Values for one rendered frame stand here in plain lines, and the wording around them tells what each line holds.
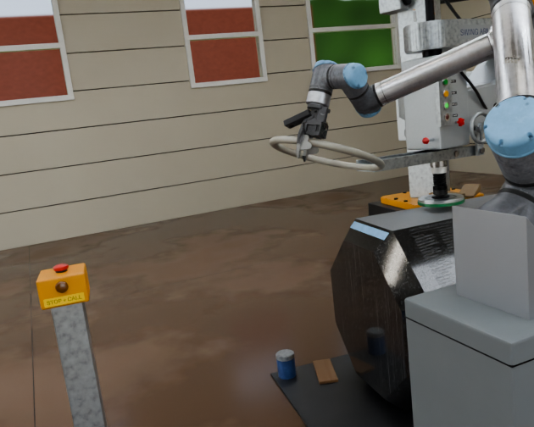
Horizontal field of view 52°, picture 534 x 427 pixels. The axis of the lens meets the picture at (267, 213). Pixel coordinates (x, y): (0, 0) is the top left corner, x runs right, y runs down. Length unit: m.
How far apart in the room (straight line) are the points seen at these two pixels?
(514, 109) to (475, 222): 0.31
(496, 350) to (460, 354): 0.14
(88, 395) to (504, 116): 1.31
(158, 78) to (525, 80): 7.06
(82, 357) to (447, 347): 0.98
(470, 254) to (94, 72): 7.05
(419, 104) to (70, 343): 1.85
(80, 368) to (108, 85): 6.80
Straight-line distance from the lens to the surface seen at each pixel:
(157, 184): 8.30
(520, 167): 1.53
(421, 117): 2.69
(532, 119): 1.49
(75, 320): 1.57
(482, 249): 1.59
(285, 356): 3.03
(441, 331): 1.60
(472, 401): 1.60
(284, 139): 2.17
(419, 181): 3.62
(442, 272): 2.40
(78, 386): 1.64
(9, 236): 8.20
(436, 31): 2.66
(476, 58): 2.07
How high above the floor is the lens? 1.44
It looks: 11 degrees down
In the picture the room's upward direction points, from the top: 7 degrees counter-clockwise
